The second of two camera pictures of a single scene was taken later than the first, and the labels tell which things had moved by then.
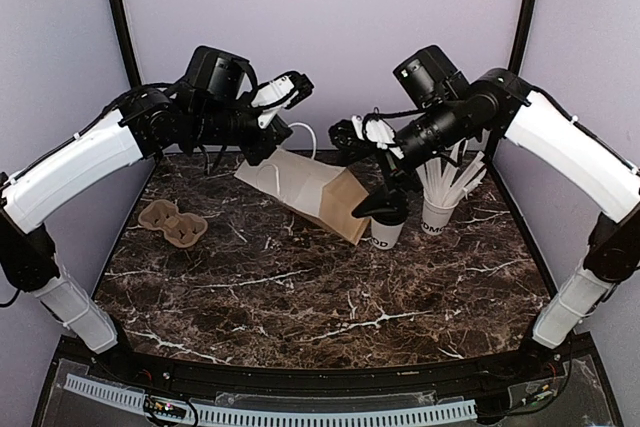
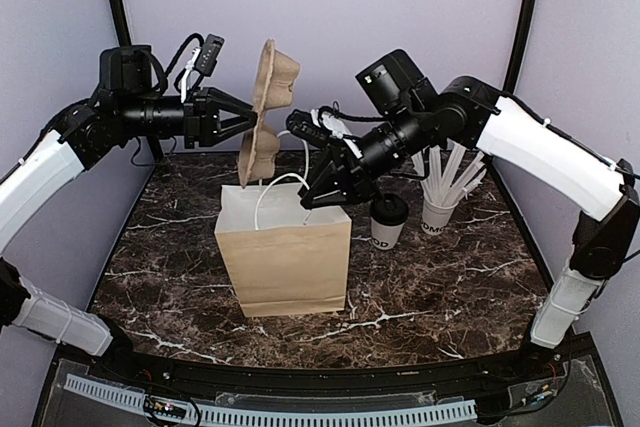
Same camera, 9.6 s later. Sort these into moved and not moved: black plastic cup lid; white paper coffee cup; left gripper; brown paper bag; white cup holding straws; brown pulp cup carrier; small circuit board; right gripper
Moved: brown pulp cup carrier; left gripper; brown paper bag; right gripper
Not moved: white paper coffee cup; black plastic cup lid; white cup holding straws; small circuit board
